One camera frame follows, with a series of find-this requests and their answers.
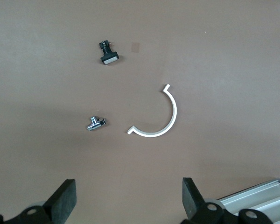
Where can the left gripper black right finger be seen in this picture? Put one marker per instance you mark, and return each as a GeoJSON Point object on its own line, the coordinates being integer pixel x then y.
{"type": "Point", "coordinates": [191, 198]}

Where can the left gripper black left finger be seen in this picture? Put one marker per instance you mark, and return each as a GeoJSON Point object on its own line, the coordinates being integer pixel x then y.
{"type": "Point", "coordinates": [60, 200]}

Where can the black rectangular push switch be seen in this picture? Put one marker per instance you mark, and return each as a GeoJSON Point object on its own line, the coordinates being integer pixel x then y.
{"type": "Point", "coordinates": [108, 57]}

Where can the upper small metal bolt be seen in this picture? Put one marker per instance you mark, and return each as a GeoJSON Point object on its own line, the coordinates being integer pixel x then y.
{"type": "Point", "coordinates": [93, 124]}

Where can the white semicircular plastic bracket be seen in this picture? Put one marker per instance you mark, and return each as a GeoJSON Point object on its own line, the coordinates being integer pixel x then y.
{"type": "Point", "coordinates": [173, 109]}

